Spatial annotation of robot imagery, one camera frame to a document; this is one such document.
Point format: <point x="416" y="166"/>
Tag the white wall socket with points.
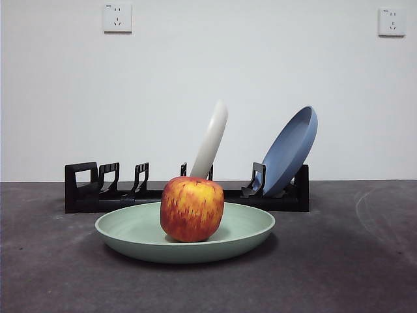
<point x="118" y="18"/>
<point x="392" y="22"/>

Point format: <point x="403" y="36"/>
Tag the green plate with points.
<point x="130" y="234"/>

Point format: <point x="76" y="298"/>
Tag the red yellow apple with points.
<point x="192" y="208"/>

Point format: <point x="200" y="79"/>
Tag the blue plate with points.
<point x="286" y="156"/>

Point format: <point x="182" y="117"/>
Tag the black plate rack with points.
<point x="81" y="203"/>

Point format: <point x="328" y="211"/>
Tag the white plate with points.
<point x="211" y="140"/>

